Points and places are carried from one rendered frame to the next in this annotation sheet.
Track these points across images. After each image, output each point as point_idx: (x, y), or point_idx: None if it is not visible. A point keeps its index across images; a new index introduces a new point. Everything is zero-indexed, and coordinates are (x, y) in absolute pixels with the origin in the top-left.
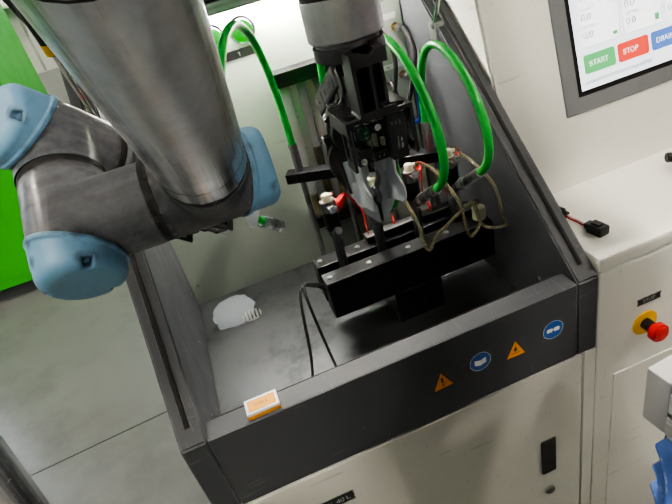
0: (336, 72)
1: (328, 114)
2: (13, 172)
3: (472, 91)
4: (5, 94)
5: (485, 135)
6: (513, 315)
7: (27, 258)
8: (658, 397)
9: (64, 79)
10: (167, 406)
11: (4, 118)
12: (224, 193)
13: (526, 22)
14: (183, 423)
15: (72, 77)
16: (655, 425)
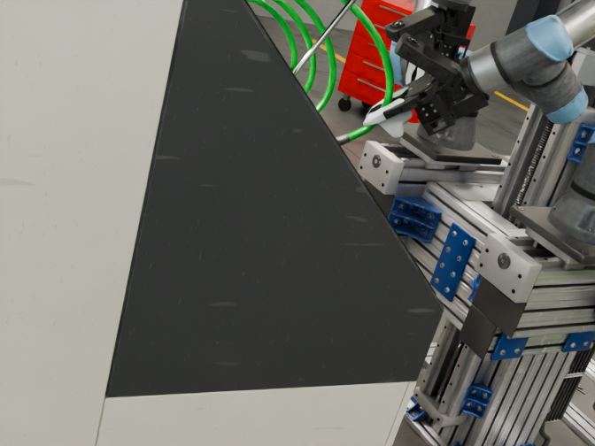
0: (449, 14)
1: (446, 37)
2: (563, 61)
3: (291, 33)
4: (560, 20)
5: (297, 63)
6: None
7: (583, 97)
8: (397, 174)
9: (256, 19)
10: (429, 286)
11: (567, 32)
12: None
13: None
14: (434, 291)
15: (256, 16)
16: (390, 193)
